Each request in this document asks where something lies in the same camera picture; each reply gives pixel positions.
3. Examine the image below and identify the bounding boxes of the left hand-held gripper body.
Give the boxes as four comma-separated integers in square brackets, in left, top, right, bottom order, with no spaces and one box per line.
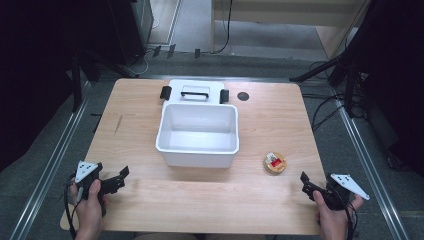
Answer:
[67,160,108,202]

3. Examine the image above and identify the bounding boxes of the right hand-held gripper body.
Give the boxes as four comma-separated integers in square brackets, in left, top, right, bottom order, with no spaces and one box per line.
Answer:
[320,172,371,212]

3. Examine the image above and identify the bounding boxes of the person's right hand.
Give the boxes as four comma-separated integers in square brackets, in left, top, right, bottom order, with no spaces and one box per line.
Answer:
[312,189,364,233]

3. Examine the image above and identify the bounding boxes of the person's left hand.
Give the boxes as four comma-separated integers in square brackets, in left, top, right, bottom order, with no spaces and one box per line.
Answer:
[69,179,110,232]

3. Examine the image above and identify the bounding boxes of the white plastic storage box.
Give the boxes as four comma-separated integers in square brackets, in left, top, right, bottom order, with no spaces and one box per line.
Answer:
[155,102,240,169]

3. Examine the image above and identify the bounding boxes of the black metal stand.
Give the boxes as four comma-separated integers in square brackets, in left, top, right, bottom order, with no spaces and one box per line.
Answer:
[68,48,103,113]

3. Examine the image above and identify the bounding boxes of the black tripod stand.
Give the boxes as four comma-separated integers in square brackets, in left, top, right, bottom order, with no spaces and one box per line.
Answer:
[288,19,368,118]

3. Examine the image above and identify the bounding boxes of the dark curtain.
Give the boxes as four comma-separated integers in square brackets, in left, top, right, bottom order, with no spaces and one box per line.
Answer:
[346,0,424,176]
[0,0,116,173]

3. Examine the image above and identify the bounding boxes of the black cabinet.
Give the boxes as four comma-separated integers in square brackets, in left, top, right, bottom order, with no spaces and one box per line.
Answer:
[106,0,155,67]

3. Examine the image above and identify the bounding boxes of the light wooden bench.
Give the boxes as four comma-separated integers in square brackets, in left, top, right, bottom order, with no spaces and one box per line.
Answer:
[210,0,372,59]

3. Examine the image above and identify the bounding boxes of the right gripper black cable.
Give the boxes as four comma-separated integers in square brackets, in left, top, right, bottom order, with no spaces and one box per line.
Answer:
[343,199,358,240]

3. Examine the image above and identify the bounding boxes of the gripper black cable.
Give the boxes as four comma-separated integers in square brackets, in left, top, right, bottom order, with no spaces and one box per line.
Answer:
[343,199,358,240]
[63,178,78,240]

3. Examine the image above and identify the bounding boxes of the metal floor rail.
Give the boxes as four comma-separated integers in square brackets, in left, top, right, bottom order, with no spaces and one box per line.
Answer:
[9,80,93,240]
[331,89,412,240]

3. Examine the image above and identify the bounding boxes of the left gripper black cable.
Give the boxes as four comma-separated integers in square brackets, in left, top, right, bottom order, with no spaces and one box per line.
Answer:
[63,178,78,240]

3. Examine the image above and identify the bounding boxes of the black floor cables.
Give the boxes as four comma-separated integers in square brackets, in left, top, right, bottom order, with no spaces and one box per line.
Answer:
[301,59,368,133]

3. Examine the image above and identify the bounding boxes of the white lid with black handle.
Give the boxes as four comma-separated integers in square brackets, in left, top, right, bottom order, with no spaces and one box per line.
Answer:
[159,78,231,108]

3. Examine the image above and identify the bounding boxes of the white floor cable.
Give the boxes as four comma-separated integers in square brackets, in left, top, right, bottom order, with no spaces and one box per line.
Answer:
[131,49,158,76]

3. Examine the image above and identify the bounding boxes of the black hanging cable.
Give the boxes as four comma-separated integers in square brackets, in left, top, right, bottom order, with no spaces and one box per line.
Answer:
[214,0,234,55]

